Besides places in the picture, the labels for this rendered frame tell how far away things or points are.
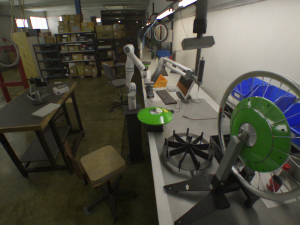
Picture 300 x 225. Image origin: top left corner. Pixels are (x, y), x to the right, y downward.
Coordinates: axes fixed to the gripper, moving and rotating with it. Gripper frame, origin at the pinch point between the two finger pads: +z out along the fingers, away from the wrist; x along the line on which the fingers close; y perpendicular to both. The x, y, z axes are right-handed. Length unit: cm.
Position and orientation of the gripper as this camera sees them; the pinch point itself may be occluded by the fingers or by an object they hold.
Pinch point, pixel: (151, 101)
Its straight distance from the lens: 141.9
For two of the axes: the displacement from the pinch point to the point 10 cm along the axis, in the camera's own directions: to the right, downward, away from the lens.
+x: -9.8, 0.9, -1.7
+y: -1.1, 4.4, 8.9
